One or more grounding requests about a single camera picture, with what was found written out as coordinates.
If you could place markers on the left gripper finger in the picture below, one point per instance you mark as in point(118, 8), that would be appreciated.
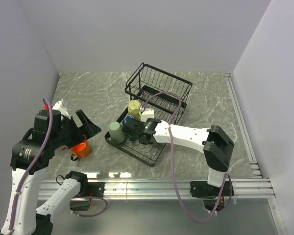
point(90, 132)
point(84, 120)

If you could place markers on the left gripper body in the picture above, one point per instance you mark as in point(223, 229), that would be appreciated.
point(72, 135)

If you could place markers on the blue faceted mug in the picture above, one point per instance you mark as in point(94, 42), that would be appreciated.
point(128, 118)

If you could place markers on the orange mug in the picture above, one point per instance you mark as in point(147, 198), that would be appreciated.
point(80, 151)

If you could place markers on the mint green cup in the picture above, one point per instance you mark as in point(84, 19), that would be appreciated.
point(116, 133)

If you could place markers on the yellow mug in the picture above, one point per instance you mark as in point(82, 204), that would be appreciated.
point(134, 109)

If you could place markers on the black wire dish rack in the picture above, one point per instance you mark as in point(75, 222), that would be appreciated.
point(156, 98)

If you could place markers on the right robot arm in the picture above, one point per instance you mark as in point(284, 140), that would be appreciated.
point(213, 142)

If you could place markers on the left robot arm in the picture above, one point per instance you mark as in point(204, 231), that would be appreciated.
point(29, 162)

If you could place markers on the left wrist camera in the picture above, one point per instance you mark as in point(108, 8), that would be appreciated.
point(61, 106)

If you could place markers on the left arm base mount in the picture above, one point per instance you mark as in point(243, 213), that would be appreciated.
point(95, 189)

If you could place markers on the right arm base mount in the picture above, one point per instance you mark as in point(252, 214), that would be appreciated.
point(201, 189)

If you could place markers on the aluminium mounting rail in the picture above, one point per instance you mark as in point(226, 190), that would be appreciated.
point(102, 97)

